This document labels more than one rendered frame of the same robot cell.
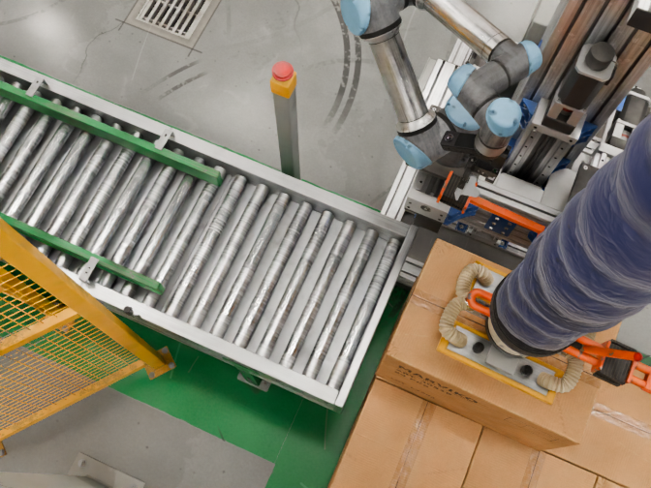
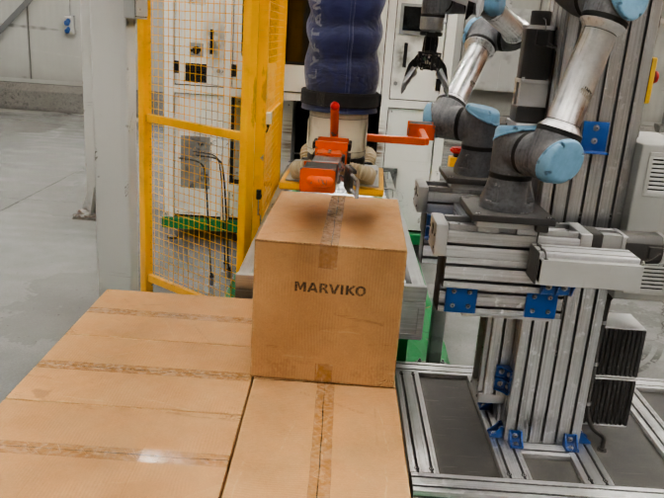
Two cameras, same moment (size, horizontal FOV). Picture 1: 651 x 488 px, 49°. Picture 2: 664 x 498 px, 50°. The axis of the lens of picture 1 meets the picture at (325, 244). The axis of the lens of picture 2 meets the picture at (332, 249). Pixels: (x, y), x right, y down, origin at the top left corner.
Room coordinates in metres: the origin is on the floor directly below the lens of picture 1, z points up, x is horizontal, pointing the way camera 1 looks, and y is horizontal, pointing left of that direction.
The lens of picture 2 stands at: (-0.33, -2.46, 1.47)
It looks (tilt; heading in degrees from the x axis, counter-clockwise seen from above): 17 degrees down; 68
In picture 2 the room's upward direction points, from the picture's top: 4 degrees clockwise
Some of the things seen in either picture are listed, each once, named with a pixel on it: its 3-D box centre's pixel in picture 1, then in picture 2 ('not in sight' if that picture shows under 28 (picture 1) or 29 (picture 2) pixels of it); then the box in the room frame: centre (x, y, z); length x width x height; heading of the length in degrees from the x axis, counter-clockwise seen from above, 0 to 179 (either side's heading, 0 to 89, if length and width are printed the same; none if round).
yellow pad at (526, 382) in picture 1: (501, 359); (302, 170); (0.35, -0.49, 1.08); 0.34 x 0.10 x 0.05; 66
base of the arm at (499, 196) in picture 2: not in sight; (508, 190); (0.83, -0.84, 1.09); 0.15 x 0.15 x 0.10
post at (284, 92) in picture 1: (289, 146); (444, 268); (1.26, 0.16, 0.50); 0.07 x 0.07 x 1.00; 68
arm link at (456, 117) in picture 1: (460, 120); (479, 124); (1.01, -0.37, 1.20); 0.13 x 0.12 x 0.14; 126
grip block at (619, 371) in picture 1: (614, 362); (332, 150); (0.33, -0.76, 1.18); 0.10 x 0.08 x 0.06; 156
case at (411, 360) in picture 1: (489, 349); (331, 279); (0.44, -0.54, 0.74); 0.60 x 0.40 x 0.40; 67
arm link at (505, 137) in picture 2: not in sight; (516, 148); (0.83, -0.85, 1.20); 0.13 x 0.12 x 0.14; 94
